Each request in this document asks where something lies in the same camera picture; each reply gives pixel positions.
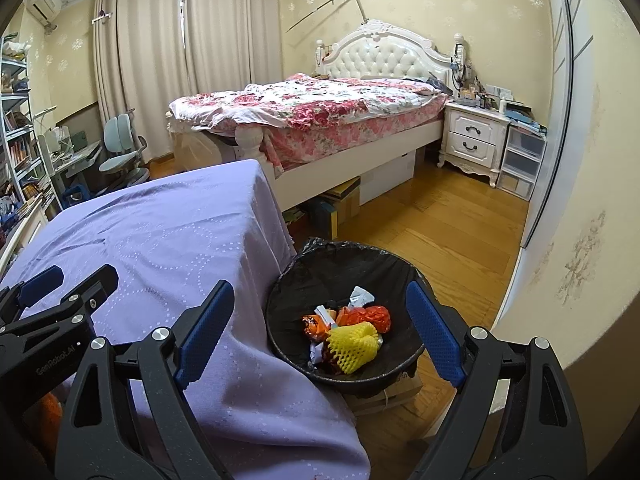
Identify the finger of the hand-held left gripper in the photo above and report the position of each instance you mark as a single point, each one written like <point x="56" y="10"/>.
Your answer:
<point x="95" y="287"/>
<point x="42" y="280"/>

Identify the white printed packet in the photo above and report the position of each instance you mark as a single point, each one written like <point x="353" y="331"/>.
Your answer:
<point x="325" y="315"/>

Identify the orange wrapper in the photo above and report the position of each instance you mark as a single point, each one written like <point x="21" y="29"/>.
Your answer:
<point x="315" y="330"/>

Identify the white bed with tufted headboard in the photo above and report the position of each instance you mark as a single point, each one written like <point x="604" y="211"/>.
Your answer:
<point x="380" y="55"/>

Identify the person's left forearm orange sleeve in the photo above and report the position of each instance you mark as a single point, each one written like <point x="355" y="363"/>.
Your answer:
<point x="47" y="412"/>

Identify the white storage box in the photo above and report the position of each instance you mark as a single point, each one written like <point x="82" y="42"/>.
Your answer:
<point x="390" y="177"/>

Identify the thin metal rod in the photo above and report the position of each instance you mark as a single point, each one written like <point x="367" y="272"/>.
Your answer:
<point x="320" y="12"/>

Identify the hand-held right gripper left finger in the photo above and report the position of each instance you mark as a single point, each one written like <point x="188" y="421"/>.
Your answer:
<point x="205" y="330"/>

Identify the white bookshelf with books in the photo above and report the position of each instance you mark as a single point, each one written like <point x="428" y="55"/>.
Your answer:
<point x="15" y="150"/>

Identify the floral blanket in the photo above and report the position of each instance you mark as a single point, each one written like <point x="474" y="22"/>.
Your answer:
<point x="310" y="110"/>

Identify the cardboard box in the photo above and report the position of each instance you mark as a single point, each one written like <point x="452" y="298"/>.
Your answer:
<point x="340" y="205"/>

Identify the white low cabinet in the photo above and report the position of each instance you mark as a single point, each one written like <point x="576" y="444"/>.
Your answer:
<point x="25" y="225"/>

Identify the clutter of small items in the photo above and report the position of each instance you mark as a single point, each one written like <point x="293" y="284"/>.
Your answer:
<point x="475" y="85"/>

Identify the blue plastic stool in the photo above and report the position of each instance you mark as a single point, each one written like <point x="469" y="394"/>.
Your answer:
<point x="75" y="195"/>

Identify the grey study desk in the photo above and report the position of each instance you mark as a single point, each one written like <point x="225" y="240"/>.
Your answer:
<point x="75" y="157"/>

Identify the yellow foam fruit net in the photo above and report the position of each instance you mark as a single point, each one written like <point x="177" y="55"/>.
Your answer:
<point x="350" y="347"/>

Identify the lavender paper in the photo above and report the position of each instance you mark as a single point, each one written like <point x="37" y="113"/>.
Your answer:
<point x="361" y="296"/>

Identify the pale blue desk chair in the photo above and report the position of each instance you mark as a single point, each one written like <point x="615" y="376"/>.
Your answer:
<point x="117" y="130"/>

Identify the white nightstand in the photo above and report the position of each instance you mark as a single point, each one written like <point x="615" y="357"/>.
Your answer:
<point x="470" y="135"/>

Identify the purple tablecloth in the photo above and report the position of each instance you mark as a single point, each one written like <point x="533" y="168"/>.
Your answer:
<point x="175" y="240"/>

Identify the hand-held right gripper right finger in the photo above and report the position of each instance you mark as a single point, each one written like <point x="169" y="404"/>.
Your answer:
<point x="432" y="335"/>

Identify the pile of books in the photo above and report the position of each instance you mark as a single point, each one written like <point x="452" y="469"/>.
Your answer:
<point x="522" y="115"/>

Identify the beige curtain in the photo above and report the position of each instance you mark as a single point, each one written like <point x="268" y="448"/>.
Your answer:
<point x="225" y="35"/>
<point x="140" y="60"/>

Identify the red plastic bag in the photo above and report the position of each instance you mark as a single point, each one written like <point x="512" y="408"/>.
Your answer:
<point x="372" y="316"/>

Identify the clear plastic drawer unit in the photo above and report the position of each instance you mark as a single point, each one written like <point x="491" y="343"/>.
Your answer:
<point x="520" y="160"/>

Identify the bin with black bag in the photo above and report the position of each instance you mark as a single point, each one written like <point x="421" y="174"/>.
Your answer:
<point x="300" y="280"/>

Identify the white sliding wardrobe door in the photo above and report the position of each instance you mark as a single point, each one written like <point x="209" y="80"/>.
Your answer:
<point x="560" y="110"/>

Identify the white air conditioner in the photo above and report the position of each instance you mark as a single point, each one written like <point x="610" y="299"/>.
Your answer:
<point x="42" y="2"/>

